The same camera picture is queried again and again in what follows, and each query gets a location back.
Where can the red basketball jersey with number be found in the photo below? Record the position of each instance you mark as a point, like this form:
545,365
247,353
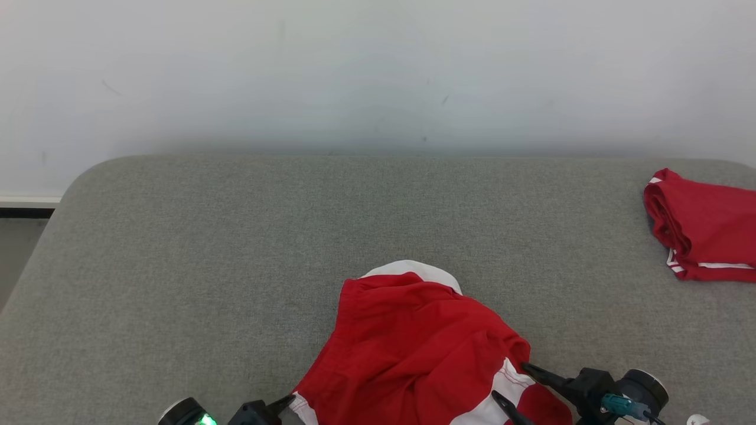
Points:
709,230

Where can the white and black baseboard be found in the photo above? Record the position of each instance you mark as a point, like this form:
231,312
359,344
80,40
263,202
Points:
29,206

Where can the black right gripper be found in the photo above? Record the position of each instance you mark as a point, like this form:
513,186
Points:
590,392

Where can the red and white shorts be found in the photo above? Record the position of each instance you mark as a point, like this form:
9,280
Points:
413,354

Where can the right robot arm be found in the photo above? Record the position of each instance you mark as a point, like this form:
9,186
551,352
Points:
647,386

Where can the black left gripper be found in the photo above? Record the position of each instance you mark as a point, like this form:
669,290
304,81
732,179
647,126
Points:
254,414

